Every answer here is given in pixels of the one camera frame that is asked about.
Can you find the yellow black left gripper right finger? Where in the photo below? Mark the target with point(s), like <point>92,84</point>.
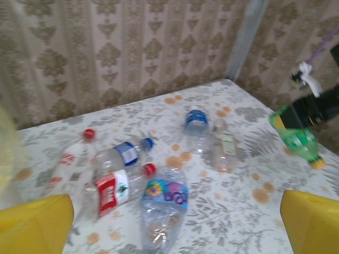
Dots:
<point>312,225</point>

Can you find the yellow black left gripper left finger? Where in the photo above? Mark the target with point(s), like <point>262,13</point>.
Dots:
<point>31,227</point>

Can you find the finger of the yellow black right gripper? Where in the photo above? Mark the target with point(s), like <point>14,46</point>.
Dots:
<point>296,116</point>

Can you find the green bottle yellow cap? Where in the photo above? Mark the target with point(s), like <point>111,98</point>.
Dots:
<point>299,143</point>

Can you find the clear bottle green white label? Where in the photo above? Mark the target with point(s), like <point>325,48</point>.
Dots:
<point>225,144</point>

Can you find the clear bottle red white label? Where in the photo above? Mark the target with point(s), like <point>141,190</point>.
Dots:
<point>111,191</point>

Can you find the short bottle blue label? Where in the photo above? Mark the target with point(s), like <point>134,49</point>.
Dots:
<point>196,120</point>

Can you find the clear bottle blue white label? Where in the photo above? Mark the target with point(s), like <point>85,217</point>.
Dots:
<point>127,154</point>

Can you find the clear bottle colourful label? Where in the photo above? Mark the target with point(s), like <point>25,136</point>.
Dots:
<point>164,195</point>

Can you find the floral table cover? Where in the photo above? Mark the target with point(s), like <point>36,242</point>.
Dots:
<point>238,211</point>

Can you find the clear bottle red print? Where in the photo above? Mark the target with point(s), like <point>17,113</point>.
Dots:
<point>71,156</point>

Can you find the aluminium frame post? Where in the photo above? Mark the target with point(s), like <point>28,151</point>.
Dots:
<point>245,39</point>

